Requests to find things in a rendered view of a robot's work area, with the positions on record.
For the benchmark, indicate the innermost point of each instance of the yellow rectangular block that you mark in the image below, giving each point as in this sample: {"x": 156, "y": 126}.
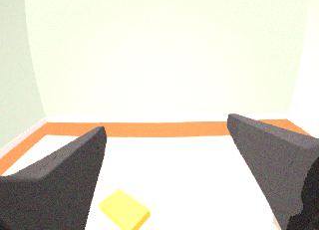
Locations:
{"x": 124, "y": 210}

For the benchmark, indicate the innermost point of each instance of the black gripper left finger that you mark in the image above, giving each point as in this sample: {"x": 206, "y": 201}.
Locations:
{"x": 56, "y": 192}

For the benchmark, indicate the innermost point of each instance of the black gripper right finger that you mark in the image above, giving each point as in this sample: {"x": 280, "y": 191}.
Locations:
{"x": 285, "y": 164}

